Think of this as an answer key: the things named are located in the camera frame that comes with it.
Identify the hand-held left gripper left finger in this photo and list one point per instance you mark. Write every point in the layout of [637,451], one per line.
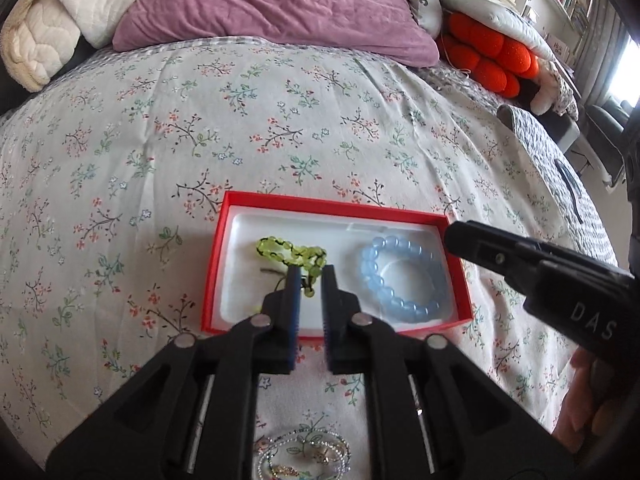
[295,310]

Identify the red jewelry box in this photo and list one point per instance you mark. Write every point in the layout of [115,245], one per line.
[215,285]

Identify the floral bedsheet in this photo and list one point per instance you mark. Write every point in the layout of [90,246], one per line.
[150,160]

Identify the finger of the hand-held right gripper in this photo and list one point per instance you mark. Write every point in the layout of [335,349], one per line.
[480,247]

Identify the black flat object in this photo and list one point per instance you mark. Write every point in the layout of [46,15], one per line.
[570,185]

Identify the cream quilted blanket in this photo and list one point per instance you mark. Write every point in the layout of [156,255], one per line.
[25,45]

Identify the white blanket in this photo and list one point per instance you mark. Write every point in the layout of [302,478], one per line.
[100,5]

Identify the dark armchair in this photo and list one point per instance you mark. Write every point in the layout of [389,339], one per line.
[607,130]

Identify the purple pillow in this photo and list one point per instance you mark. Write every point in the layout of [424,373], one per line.
[280,5]

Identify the grey checked cloth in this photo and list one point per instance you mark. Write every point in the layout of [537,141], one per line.
[540,145]

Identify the person's right hand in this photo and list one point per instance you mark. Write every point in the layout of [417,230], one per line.
[580,400]

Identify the orange pompom cushion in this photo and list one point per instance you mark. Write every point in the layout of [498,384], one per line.
[490,50]

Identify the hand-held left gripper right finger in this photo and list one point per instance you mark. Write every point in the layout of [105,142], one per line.
[328,310]

